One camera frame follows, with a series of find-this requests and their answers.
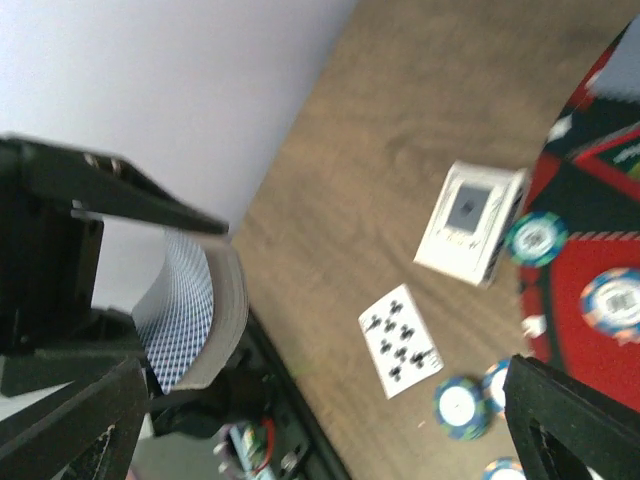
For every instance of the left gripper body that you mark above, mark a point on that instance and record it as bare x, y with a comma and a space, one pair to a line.
53, 199

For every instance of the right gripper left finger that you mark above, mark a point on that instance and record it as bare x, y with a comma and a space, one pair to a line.
87, 429

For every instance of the round red black poker mat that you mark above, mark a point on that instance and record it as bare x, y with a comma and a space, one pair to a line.
603, 226

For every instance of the triangular all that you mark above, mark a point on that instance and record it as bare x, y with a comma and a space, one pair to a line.
614, 161

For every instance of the green poker chip stack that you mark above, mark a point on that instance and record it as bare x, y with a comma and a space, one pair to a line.
460, 408

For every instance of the purple chip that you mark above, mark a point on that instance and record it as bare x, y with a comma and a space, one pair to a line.
504, 468
610, 304
493, 386

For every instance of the dealt blue backed card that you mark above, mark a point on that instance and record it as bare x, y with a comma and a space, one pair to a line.
619, 79

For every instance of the face up clubs card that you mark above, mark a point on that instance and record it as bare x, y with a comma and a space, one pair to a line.
401, 347

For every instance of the blue backed card deck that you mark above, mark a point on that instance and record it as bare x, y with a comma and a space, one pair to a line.
192, 317

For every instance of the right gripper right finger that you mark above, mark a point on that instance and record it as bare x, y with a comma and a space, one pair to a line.
563, 429

